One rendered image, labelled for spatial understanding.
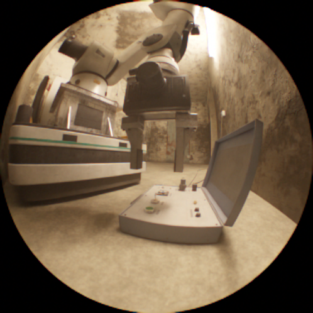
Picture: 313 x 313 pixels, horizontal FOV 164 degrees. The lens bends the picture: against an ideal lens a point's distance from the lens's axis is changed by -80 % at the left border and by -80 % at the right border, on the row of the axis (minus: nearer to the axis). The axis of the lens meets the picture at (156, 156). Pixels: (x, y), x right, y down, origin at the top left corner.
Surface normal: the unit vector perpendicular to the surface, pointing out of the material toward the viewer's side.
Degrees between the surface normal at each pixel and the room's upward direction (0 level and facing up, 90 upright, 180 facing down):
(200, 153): 90
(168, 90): 90
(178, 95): 90
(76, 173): 90
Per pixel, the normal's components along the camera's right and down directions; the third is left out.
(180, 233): -0.23, -0.01
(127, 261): 0.04, -1.00
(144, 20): -0.04, 1.00
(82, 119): 0.87, 0.04
